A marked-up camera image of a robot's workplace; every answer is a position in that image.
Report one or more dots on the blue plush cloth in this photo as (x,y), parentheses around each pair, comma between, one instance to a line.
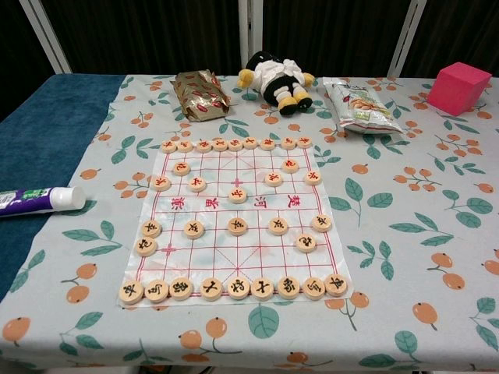
(47,132)

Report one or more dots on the white plastic xiangqi board sheet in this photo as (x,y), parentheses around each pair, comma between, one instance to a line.
(218,257)

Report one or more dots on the wooden chess piece black cannon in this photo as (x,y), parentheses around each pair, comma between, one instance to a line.
(306,242)
(146,246)

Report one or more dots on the white green snack bag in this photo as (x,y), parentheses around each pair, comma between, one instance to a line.
(360,107)

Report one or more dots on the white metal frame post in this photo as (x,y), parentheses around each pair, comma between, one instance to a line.
(47,35)
(250,31)
(407,35)

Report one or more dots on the black white yellow plush toy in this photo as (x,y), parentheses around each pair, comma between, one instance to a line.
(278,83)

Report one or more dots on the pink cube block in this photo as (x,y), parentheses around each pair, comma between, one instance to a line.
(456,91)

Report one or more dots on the gold red snack bag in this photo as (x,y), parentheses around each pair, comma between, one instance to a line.
(200,97)

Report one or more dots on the black curtain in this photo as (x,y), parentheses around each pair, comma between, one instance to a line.
(156,35)

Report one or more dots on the floral orange fruit tablecloth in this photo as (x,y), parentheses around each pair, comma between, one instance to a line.
(409,253)

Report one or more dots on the purple white toothpaste tube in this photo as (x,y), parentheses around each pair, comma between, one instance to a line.
(35,199)

